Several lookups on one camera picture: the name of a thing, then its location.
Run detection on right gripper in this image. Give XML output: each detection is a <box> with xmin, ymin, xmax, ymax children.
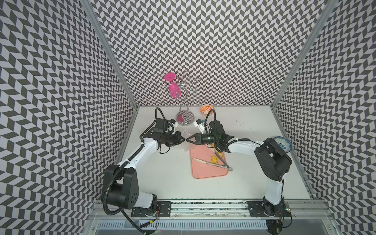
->
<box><xmin>186</xmin><ymin>132</ymin><xmax>218</xmax><ymax>145</ymax></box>

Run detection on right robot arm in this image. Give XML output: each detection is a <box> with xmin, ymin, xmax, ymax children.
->
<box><xmin>186</xmin><ymin>109</ymin><xmax>292</xmax><ymax>217</ymax></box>

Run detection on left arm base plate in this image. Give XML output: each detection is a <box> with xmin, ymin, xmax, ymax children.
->
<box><xmin>131</xmin><ymin>201</ymin><xmax>172</xmax><ymax>218</ymax></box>

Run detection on metal tongs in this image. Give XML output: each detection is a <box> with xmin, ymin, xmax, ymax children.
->
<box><xmin>191</xmin><ymin>146</ymin><xmax>233</xmax><ymax>171</ymax></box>

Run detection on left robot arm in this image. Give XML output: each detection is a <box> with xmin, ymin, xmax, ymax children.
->
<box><xmin>101</xmin><ymin>107</ymin><xmax>185</xmax><ymax>215</ymax></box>

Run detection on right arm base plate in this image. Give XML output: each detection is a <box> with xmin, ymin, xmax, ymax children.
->
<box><xmin>245</xmin><ymin>200</ymin><xmax>291</xmax><ymax>218</ymax></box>

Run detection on aluminium front rail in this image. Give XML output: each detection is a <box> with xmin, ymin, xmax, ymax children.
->
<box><xmin>88</xmin><ymin>199</ymin><xmax>335</xmax><ymax>221</ymax></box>

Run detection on orange patterned small bowl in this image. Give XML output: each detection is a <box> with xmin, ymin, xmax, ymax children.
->
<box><xmin>200</xmin><ymin>104</ymin><xmax>214</xmax><ymax>116</ymax></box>

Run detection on pink ornament on stand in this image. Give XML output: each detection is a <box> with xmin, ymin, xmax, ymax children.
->
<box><xmin>164</xmin><ymin>72</ymin><xmax>182</xmax><ymax>98</ymax></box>

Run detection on rectangular cracker cookie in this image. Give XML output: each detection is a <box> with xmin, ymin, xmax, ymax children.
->
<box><xmin>211</xmin><ymin>156</ymin><xmax>218</xmax><ymax>164</ymax></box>

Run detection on blue white porcelain bowl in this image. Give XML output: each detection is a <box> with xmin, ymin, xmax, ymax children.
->
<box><xmin>273</xmin><ymin>136</ymin><xmax>293</xmax><ymax>153</ymax></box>

